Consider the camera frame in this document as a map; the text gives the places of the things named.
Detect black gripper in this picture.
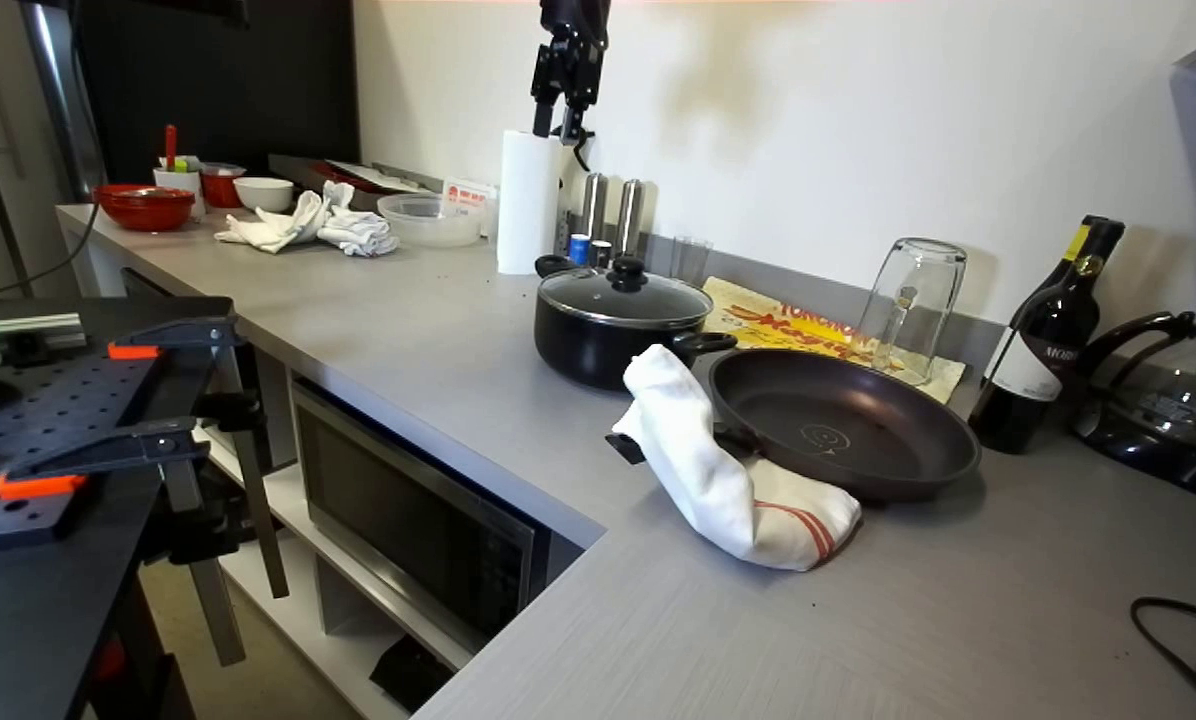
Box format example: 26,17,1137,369
529,0,616,144

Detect glass pot lid black knob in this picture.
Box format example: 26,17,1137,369
535,251,715,333

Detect black cooking pot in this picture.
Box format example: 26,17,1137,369
534,251,739,396

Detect white paper towel roll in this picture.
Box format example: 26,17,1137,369
492,123,570,281

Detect white red printed paper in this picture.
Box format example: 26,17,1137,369
433,176,499,227

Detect clear plastic container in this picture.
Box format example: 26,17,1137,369
377,188,492,251

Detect metal tray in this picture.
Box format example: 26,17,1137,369
266,146,450,202

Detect crumpled white cloth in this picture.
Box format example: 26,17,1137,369
213,178,402,258

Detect yellow cutting board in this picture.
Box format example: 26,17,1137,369
695,272,971,407

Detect white bowl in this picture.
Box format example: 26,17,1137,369
227,170,300,215

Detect small red cup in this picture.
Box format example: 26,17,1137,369
195,158,247,212

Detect white towel red stripes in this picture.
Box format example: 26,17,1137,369
608,340,867,574

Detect white holder with red utensil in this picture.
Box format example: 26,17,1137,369
149,118,207,202

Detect clear drinking glass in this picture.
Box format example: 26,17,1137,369
857,231,971,382

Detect black frying pan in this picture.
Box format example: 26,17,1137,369
604,349,986,509

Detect red bowl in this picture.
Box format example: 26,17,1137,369
94,178,201,234

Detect built-in microwave oven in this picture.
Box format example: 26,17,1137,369
290,376,558,660

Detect dark wine bottle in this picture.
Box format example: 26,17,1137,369
966,212,1134,458

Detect steel refrigerator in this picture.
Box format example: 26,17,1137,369
0,0,107,304

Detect black perforated workbench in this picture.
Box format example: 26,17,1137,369
0,292,294,720

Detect orange handled bar clamp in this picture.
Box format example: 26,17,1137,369
0,411,215,509
102,316,237,369

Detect black cable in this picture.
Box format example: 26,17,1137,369
1123,593,1196,720

